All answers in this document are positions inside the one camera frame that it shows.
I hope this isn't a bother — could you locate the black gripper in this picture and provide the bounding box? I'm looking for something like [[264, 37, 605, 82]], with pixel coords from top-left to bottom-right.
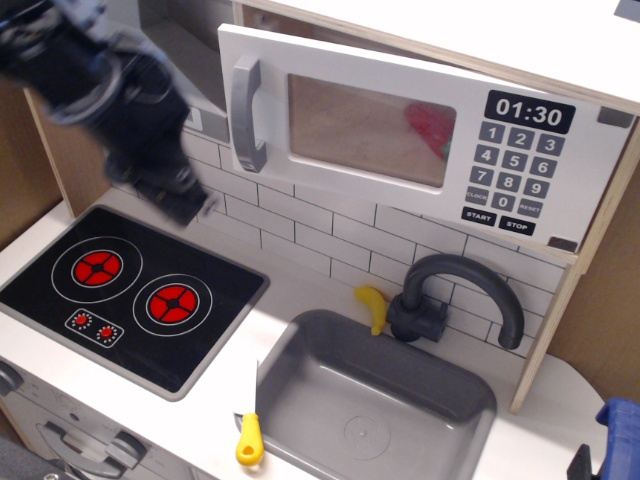
[[94, 64, 211, 227]]

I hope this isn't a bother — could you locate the white toy microwave door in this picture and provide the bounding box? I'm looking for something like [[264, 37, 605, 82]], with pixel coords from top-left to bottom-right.
[[218, 25, 635, 253]]

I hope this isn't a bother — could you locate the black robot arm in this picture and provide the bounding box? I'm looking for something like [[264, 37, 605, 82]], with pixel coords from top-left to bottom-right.
[[1, 1, 217, 226]]

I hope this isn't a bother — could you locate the wooden microwave cabinet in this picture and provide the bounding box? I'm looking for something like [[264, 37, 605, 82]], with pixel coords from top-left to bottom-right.
[[232, 0, 640, 415]]

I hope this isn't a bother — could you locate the grey range hood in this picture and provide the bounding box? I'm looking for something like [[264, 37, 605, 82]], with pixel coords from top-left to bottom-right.
[[138, 1, 233, 143]]

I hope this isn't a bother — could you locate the black toy stove top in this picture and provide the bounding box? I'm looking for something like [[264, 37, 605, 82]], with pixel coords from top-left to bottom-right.
[[1, 206, 269, 401]]

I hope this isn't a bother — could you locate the yellow toy banana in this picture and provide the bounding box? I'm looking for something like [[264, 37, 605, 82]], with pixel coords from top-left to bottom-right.
[[354, 286, 388, 336]]

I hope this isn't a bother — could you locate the grey oven knob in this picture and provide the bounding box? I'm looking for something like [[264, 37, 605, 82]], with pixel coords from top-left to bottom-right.
[[0, 362, 24, 397]]

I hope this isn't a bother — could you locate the red toy pepper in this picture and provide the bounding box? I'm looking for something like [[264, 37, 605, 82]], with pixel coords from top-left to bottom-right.
[[404, 102, 456, 161]]

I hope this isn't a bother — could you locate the dark grey faucet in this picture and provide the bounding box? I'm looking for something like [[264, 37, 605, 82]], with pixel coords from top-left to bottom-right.
[[386, 254, 525, 351]]

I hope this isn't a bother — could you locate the grey plastic sink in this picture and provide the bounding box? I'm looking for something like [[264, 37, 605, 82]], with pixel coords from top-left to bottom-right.
[[257, 310, 497, 479]]

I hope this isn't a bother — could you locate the black clamp part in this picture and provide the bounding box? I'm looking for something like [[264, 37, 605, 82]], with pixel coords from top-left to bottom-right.
[[566, 444, 594, 480]]

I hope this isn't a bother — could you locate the blue plastic object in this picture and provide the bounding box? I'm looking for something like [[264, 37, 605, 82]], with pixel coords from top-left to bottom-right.
[[596, 398, 639, 480]]

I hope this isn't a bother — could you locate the yellow handled toy knife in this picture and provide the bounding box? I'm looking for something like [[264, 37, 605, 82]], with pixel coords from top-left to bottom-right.
[[233, 358, 265, 468]]

